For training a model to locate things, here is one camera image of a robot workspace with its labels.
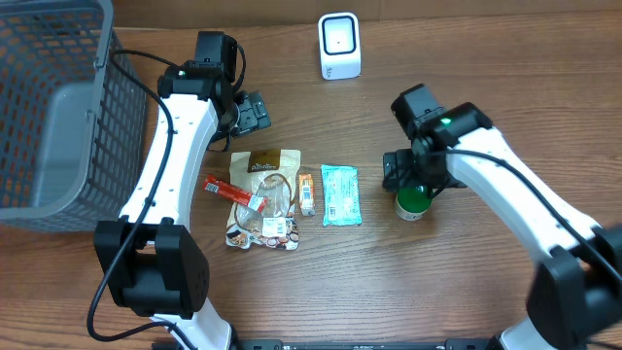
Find teal wet wipes pack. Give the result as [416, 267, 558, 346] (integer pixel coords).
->
[321, 164, 363, 227]

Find white barcode scanner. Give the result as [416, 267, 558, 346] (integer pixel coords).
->
[318, 12, 362, 81]

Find red snack stick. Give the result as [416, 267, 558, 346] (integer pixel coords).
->
[203, 175, 268, 213]

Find grey plastic mesh basket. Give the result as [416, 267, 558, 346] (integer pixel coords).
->
[1, 1, 148, 231]

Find small orange box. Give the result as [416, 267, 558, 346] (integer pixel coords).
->
[298, 174, 315, 217]

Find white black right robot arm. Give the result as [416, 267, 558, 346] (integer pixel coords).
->
[382, 84, 621, 349]

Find beige Pantree snack pouch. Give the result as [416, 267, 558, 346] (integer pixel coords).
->
[225, 150, 301, 251]

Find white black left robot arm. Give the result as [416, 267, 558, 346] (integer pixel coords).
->
[86, 31, 271, 350]

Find green lid jar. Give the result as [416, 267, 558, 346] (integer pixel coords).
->
[395, 186, 432, 222]

